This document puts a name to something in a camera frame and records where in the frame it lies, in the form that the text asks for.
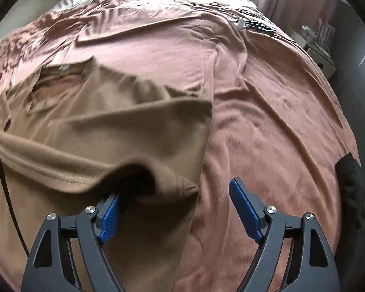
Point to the white bedside cabinet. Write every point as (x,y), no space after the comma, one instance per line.
(317,44)

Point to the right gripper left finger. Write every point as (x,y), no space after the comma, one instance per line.
(51,265)

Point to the rust pink bed sheet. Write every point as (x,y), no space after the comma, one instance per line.
(276,122)

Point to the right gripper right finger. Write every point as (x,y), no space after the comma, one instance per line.
(310,265)

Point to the brown cat print t-shirt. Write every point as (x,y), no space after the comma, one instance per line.
(71,135)

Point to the dark wardrobe doors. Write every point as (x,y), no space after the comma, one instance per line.
(348,82)

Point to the black garment at bedside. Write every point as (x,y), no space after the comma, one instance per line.
(351,179)

